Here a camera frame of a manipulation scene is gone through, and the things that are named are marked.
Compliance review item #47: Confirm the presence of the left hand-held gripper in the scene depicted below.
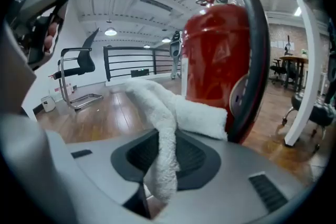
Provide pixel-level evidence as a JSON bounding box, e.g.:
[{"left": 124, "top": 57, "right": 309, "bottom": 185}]
[{"left": 0, "top": 0, "right": 74, "bottom": 113}]

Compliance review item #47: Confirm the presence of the red fire extinguisher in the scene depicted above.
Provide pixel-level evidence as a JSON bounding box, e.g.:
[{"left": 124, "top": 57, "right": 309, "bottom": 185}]
[{"left": 180, "top": 0, "right": 271, "bottom": 145}]

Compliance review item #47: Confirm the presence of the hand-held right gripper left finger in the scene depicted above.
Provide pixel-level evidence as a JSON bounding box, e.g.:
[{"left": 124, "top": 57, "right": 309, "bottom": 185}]
[{"left": 0, "top": 112, "right": 161, "bottom": 224}]

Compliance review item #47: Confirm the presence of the round wooden table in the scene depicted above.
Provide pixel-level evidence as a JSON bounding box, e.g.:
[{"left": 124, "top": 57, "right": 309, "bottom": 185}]
[{"left": 279, "top": 56, "right": 309, "bottom": 90}]

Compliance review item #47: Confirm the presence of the white fluffy cloth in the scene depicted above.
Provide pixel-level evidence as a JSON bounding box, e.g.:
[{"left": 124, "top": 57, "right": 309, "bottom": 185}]
[{"left": 122, "top": 78, "right": 228, "bottom": 206}]

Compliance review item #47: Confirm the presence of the ceiling air vent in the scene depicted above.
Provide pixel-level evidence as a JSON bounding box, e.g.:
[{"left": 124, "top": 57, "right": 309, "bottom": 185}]
[{"left": 138, "top": 0, "right": 173, "bottom": 13}]

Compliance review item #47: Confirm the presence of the small white box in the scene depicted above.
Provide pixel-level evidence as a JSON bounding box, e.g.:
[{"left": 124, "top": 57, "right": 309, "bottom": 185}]
[{"left": 40, "top": 95, "right": 57, "bottom": 113}]

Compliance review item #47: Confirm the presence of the white humanoid robot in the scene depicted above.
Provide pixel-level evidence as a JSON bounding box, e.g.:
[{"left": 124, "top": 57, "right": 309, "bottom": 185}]
[{"left": 169, "top": 30, "right": 184, "bottom": 80}]

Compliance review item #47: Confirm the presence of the small black office chair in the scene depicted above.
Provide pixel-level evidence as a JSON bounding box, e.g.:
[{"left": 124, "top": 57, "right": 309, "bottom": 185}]
[{"left": 269, "top": 58, "right": 289, "bottom": 85}]

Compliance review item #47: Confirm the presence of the black box with green light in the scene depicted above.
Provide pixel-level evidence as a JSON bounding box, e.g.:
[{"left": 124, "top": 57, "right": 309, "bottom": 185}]
[{"left": 130, "top": 68, "right": 150, "bottom": 78}]

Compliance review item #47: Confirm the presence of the black mesh office chair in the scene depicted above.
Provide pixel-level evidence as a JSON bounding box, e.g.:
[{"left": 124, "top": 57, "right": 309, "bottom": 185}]
[{"left": 48, "top": 28, "right": 104, "bottom": 111}]

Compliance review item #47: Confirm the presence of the white pillar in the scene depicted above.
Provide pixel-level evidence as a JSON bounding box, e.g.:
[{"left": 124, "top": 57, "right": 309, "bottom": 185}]
[{"left": 284, "top": 0, "right": 324, "bottom": 147}]

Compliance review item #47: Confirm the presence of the black round stool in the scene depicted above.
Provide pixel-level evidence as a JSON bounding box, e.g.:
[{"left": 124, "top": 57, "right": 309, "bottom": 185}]
[{"left": 281, "top": 91, "right": 335, "bottom": 153}]

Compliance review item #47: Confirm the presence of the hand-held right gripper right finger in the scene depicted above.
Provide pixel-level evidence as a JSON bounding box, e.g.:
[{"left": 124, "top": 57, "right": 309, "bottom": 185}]
[{"left": 157, "top": 130, "right": 317, "bottom": 224}]

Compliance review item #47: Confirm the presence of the person's left hand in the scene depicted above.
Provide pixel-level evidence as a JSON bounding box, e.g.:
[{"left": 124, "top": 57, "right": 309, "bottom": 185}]
[{"left": 43, "top": 22, "right": 58, "bottom": 50}]

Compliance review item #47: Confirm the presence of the black metal railing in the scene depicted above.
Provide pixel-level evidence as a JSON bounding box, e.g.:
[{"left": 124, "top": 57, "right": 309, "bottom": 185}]
[{"left": 103, "top": 45, "right": 184, "bottom": 85}]

